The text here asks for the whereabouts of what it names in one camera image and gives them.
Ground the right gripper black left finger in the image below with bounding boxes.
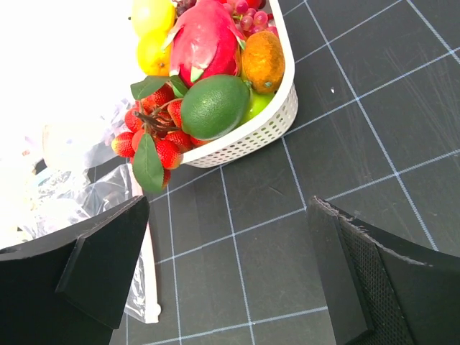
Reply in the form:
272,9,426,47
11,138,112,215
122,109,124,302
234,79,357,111
1,195,150,345

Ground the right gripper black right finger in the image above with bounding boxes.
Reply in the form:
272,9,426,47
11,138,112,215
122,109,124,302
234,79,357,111
306,197,459,344

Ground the clear zip bag pink zipper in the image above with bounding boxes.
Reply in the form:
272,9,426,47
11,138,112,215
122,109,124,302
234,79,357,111
14,100,162,325

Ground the red lychee bunch with leaves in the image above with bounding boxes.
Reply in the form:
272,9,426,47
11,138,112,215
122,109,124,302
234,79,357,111
111,76,207,193

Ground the white perforated plastic basket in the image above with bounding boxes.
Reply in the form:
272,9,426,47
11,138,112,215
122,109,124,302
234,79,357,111
182,1,298,168

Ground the light green apple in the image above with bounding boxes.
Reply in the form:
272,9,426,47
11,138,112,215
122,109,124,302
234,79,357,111
239,91,275,126

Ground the dark green avocado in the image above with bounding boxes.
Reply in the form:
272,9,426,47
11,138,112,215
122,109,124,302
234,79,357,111
180,75,251,141

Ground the brown kiwi fruit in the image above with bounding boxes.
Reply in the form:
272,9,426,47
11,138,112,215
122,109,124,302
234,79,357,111
241,31,285,94

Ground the pink dragon fruit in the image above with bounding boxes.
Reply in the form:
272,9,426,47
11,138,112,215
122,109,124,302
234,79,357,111
162,1,245,88

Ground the yellow pear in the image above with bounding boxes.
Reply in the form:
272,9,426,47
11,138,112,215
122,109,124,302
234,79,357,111
131,0,176,38

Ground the purple grape bunch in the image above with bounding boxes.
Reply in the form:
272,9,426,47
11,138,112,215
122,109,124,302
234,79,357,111
168,1,279,44

